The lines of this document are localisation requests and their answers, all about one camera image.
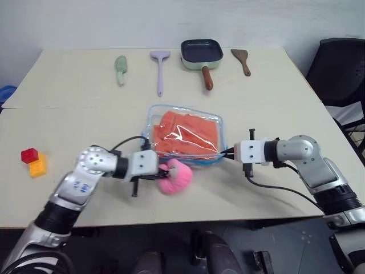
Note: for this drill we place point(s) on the clear plastic pouch blue trim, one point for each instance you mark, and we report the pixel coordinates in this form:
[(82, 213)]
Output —
[(186, 134)]

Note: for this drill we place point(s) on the black mesh chair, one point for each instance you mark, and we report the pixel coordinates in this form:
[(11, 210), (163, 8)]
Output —
[(339, 71)]

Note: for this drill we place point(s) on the brown wooden spatula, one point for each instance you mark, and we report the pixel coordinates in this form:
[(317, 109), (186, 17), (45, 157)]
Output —
[(241, 58)]

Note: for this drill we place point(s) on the pink fluffy cloth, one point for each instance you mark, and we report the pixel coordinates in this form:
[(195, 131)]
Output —
[(177, 177)]

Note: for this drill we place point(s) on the orange cloth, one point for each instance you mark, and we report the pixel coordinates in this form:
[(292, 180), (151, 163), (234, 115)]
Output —
[(188, 134)]

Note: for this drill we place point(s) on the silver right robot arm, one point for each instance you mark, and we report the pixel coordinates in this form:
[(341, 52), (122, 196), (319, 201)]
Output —
[(303, 149)]

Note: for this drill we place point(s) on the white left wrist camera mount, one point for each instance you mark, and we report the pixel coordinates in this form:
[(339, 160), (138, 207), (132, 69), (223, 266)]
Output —
[(144, 164)]

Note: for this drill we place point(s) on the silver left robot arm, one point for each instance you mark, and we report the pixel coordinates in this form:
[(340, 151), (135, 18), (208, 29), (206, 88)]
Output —
[(94, 160)]

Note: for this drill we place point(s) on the blue plastic object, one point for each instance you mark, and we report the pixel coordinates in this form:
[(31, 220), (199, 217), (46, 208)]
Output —
[(6, 93)]

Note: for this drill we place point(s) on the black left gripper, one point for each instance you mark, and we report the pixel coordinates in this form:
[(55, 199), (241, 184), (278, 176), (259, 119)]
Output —
[(136, 189)]

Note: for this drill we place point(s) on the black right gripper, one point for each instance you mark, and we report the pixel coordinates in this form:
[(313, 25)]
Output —
[(231, 151)]

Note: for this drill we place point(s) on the orange toy brick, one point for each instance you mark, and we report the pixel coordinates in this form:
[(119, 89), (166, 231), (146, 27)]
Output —
[(38, 168)]

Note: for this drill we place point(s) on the purple silicone spatula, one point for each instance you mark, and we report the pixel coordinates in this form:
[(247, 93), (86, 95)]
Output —
[(160, 71)]

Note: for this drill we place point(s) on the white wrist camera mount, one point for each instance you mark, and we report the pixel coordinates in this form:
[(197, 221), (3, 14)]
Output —
[(144, 164), (252, 151)]

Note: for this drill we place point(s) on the green toy knife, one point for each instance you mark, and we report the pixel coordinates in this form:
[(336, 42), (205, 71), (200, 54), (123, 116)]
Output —
[(121, 67)]

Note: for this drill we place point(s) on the red toy brick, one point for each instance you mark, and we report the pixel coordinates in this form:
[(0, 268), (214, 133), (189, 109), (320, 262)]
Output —
[(29, 155)]

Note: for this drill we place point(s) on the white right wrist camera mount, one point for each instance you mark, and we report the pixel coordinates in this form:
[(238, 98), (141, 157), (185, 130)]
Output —
[(252, 151)]

